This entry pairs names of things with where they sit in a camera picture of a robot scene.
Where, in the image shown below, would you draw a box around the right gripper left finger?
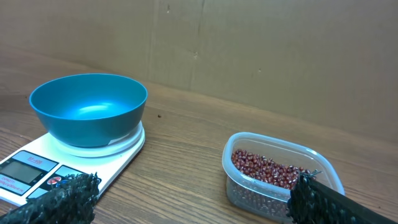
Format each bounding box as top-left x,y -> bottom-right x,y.
1,174 -> 100,224

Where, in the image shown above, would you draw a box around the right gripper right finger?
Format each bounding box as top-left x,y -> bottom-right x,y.
286,170 -> 397,224

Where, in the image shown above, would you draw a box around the white digital kitchen scale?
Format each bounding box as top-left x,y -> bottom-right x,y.
1,123 -> 145,207

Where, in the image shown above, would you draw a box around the teal round bowl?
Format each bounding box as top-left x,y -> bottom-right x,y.
29,73 -> 148,147

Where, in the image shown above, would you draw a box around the clear plastic food container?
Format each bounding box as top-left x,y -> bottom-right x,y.
222,132 -> 345,223

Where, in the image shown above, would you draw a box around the red adzuki beans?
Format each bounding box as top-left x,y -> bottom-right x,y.
231,149 -> 312,190

